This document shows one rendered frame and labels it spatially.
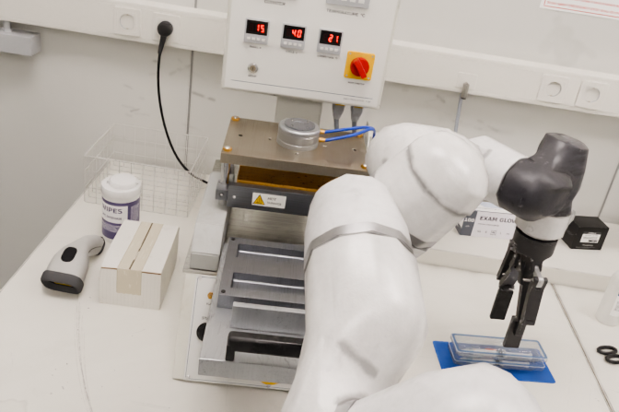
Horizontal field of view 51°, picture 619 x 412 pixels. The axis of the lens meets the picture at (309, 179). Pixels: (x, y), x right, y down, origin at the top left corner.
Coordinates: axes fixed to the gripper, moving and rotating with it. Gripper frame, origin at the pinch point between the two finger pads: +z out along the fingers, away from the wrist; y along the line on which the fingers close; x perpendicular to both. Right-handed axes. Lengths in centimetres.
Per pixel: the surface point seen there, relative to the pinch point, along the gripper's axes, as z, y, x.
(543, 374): 10.2, 2.8, 9.6
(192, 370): 8, 11, -59
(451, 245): 5.6, -35.8, -0.7
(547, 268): 6.1, -30.1, 22.1
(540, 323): 10.2, -13.5, 15.1
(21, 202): 30, -78, -119
